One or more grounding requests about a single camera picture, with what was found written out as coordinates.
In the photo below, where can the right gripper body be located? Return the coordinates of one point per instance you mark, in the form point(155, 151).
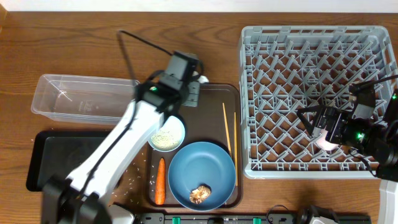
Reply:
point(340, 131)

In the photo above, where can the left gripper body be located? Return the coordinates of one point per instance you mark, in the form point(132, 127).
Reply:
point(193, 94)

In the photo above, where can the pink cup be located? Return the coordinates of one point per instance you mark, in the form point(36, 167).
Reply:
point(322, 143)

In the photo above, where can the white napkin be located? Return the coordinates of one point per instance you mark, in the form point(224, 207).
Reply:
point(200, 78)

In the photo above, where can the large blue plate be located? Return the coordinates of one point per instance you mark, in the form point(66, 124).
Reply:
point(197, 164)

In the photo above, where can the orange carrot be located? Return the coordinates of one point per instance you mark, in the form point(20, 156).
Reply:
point(160, 183)

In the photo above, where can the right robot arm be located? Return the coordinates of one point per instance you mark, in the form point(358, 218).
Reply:
point(379, 142)

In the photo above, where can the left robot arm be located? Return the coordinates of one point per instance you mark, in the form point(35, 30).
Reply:
point(83, 197)

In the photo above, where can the grey plastic dishwasher rack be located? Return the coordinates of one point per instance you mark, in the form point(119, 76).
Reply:
point(285, 68)

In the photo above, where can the left wooden chopstick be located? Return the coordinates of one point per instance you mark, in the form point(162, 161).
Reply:
point(226, 129)

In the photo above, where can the wooden chopstick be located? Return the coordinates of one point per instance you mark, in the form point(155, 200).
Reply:
point(226, 129)
point(236, 149)

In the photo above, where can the brown serving tray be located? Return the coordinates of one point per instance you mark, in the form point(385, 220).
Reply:
point(204, 123)

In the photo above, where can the small blue rice dish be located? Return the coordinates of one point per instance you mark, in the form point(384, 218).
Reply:
point(169, 136)

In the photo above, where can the right wooden chopstick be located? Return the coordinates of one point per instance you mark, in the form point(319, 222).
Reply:
point(236, 149)

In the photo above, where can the clear plastic bin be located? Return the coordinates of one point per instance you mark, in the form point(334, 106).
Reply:
point(82, 99)

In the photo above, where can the brown food scrap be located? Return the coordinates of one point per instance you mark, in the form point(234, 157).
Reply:
point(200, 194)

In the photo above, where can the black tray bin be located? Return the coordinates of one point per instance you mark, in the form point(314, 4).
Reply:
point(58, 153)

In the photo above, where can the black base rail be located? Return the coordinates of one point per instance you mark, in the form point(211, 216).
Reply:
point(309, 215)

